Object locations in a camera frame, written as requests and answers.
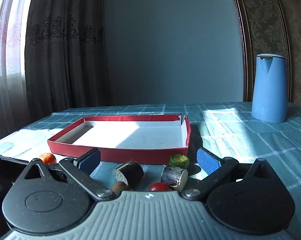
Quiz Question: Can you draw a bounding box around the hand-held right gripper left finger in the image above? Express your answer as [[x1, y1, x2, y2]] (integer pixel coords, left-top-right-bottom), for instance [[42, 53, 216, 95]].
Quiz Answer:
[[23, 147, 116, 202]]

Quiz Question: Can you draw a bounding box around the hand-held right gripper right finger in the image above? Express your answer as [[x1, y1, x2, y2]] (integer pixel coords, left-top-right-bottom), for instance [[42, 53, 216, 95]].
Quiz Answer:
[[182, 147, 278, 202]]

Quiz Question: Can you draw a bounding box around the green tomato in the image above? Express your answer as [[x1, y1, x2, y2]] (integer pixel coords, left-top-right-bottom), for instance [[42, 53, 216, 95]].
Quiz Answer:
[[169, 154, 190, 168]]

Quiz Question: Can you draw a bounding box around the orange tangerine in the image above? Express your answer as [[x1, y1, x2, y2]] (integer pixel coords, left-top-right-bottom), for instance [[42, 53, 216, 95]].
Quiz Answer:
[[38, 153, 57, 165]]

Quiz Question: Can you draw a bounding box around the red cardboard box tray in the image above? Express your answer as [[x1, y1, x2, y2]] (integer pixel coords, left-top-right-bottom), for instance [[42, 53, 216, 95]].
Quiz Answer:
[[47, 114, 192, 163]]

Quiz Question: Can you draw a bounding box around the red cherry tomato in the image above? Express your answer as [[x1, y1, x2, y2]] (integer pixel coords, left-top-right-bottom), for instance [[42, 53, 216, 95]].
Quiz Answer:
[[148, 182, 171, 192]]

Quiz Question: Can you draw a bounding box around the brown kiwi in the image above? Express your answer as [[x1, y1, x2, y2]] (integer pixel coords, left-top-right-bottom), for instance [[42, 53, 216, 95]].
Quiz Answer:
[[112, 181, 131, 197]]

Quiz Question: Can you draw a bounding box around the teal checked tablecloth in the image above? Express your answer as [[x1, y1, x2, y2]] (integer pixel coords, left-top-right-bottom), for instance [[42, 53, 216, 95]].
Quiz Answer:
[[0, 102, 301, 240]]

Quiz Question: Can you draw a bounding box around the blue kettle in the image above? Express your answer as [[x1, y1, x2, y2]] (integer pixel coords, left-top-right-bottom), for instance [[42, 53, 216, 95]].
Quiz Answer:
[[251, 53, 288, 123]]

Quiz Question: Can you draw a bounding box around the dark patterned curtain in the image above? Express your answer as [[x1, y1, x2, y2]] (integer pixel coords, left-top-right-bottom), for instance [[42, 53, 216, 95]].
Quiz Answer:
[[24, 0, 110, 120]]

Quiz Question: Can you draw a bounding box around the sheer white curtain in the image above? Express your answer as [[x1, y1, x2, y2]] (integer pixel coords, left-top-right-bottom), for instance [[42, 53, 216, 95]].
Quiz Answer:
[[0, 0, 37, 143]]

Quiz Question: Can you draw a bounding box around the dark wooden wall frame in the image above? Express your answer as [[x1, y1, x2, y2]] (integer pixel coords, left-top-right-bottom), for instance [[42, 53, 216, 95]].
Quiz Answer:
[[228, 0, 293, 103]]

